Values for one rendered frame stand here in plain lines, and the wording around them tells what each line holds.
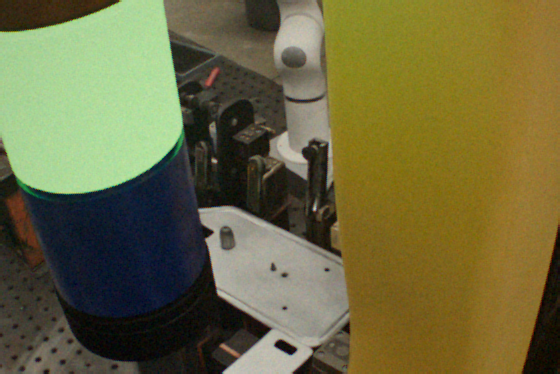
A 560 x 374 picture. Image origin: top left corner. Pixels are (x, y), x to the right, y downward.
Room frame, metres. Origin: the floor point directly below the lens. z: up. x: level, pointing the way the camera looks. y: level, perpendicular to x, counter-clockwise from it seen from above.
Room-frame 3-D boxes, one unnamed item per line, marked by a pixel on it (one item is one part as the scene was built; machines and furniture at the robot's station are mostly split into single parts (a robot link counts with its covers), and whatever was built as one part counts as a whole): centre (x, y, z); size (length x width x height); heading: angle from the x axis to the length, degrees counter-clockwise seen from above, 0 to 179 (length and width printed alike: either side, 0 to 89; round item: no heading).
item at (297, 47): (1.75, -0.10, 1.10); 0.19 x 0.12 x 0.24; 167
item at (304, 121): (1.79, -0.11, 0.89); 0.19 x 0.19 x 0.18
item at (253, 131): (1.39, 0.05, 0.91); 0.07 x 0.05 x 0.42; 136
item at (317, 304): (1.40, 0.38, 1.00); 1.38 x 0.22 x 0.02; 46
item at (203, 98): (1.47, 0.14, 0.94); 0.18 x 0.13 x 0.49; 46
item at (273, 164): (1.33, 0.01, 0.88); 0.11 x 0.09 x 0.37; 136
